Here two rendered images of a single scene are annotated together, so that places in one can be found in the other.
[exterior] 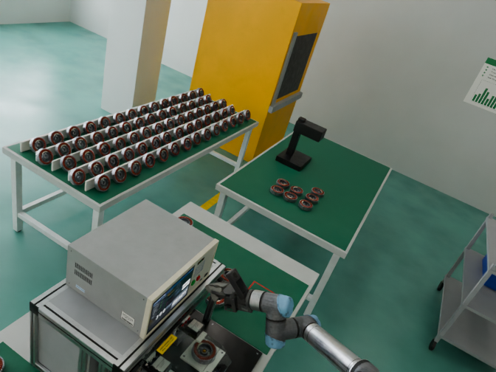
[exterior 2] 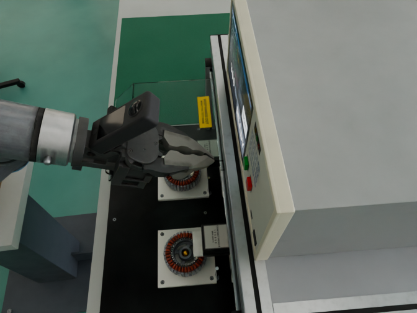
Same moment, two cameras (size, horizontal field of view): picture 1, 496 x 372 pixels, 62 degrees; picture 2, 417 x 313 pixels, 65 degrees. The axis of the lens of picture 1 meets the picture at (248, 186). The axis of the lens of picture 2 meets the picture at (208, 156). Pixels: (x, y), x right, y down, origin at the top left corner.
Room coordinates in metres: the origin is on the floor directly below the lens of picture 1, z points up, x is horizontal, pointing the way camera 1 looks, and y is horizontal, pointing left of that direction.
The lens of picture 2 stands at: (1.46, -0.08, 1.66)
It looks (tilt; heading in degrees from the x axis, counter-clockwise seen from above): 58 degrees down; 157
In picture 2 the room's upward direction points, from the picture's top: straight up
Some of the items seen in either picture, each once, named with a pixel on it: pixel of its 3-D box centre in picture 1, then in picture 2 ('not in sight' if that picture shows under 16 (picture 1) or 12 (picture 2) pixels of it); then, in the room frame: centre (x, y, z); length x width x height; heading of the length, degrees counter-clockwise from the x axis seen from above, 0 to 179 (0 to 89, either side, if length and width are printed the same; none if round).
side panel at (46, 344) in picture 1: (59, 356); not in sight; (0.93, 0.48, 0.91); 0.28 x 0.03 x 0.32; 71
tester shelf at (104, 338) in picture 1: (139, 285); (327, 144); (1.21, 0.30, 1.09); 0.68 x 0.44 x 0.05; 161
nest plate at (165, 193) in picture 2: not in sight; (182, 176); (0.99, 0.04, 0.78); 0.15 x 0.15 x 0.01; 71
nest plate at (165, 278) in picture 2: not in sight; (186, 256); (1.22, -0.04, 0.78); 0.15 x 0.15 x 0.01; 71
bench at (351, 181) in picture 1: (304, 207); not in sight; (3.41, -0.58, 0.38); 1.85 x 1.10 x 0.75; 161
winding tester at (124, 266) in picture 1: (145, 261); (353, 110); (1.22, 0.30, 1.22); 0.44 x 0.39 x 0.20; 161
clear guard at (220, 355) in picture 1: (181, 355); (178, 126); (1.00, 0.04, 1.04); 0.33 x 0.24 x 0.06; 71
